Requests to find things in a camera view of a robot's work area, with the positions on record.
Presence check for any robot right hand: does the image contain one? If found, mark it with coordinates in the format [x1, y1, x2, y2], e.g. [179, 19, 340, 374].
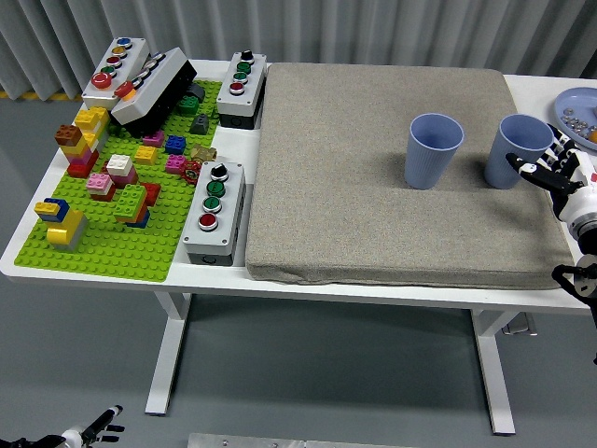
[506, 123, 597, 225]

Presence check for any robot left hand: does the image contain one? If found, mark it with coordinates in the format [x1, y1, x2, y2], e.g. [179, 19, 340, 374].
[58, 404, 126, 448]

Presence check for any blue ribbed cup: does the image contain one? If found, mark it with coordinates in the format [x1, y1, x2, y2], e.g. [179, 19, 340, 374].
[403, 113, 465, 190]
[483, 114, 555, 190]

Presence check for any blue plate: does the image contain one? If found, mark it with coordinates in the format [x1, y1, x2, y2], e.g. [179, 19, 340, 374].
[554, 87, 597, 151]

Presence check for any white table leg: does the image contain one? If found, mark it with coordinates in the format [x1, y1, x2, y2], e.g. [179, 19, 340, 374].
[145, 292, 192, 416]
[469, 308, 519, 436]

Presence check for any green studded baseplate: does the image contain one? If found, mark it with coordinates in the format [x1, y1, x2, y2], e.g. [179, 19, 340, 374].
[13, 79, 224, 284]

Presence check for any yellow blue grey brick stack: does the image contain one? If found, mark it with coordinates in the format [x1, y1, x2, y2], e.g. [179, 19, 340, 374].
[35, 197, 90, 253]

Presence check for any silver metal plate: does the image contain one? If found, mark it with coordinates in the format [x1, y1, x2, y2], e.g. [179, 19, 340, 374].
[187, 432, 421, 448]

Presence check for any grey-brown padded mat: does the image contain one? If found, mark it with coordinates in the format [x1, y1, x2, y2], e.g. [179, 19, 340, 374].
[245, 62, 576, 287]

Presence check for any green orange blue brick stack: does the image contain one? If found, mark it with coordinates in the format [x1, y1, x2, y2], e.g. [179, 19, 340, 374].
[113, 184, 151, 229]

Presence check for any pink white red brick stack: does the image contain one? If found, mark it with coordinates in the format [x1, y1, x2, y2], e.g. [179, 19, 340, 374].
[86, 172, 117, 203]

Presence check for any large grey four-button box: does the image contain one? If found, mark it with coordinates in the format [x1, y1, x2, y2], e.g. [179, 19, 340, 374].
[182, 161, 247, 268]

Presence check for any brown yellow red brick tower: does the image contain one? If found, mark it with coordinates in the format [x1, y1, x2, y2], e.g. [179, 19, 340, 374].
[54, 123, 101, 179]

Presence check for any grey curtain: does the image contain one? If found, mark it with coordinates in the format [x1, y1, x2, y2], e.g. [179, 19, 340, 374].
[0, 0, 597, 100]

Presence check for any brass valve red handwheel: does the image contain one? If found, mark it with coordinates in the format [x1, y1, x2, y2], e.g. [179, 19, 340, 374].
[180, 144, 218, 184]

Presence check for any yellow white brick stack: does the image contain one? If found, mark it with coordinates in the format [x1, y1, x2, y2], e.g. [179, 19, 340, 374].
[74, 105, 111, 155]

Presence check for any small grey four-button box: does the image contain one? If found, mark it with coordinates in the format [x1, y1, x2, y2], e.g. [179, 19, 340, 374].
[216, 49, 269, 130]

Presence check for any yellow black floor tape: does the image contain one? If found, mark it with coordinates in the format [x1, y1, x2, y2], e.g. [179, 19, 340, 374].
[0, 91, 84, 102]

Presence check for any white control box black base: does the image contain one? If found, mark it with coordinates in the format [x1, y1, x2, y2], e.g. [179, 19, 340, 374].
[110, 47, 199, 138]

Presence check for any white five-button control box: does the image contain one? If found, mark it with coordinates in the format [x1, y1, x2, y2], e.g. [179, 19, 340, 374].
[81, 36, 151, 111]

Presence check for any grey bracket under table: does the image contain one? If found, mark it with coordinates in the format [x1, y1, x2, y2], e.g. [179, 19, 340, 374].
[502, 313, 538, 337]

